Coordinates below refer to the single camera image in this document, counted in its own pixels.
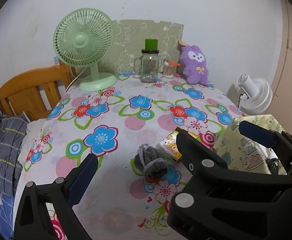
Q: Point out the green patterned board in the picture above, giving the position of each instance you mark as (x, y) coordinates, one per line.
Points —
(133, 32)

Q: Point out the white floor fan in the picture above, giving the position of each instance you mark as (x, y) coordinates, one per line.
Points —
(258, 95)

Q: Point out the grey socks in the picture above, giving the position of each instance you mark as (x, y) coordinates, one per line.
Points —
(152, 163)

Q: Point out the cotton swab container orange lid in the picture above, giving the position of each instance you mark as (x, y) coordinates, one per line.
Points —
(169, 70)

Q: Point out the green plastic cup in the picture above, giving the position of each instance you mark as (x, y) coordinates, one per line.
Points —
(151, 45)

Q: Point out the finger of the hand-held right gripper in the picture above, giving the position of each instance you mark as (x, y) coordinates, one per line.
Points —
(198, 155)
(257, 133)

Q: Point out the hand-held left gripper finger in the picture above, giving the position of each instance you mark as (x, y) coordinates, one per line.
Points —
(83, 177)

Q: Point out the yellow printed storage box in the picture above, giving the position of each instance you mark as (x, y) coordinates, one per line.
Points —
(246, 155)

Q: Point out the floral tablecloth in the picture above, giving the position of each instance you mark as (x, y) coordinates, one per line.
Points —
(125, 135)

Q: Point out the wooden headboard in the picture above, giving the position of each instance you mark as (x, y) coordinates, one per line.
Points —
(23, 90)

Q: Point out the purple plush toy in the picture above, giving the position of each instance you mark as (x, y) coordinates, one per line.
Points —
(196, 67)

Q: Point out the grey plaid pillow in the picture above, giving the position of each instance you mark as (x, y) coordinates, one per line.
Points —
(3, 145)

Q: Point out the green desk fan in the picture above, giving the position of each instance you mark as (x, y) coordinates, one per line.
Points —
(83, 40)

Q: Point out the blue patterned bedsheet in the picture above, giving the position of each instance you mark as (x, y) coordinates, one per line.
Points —
(4, 215)

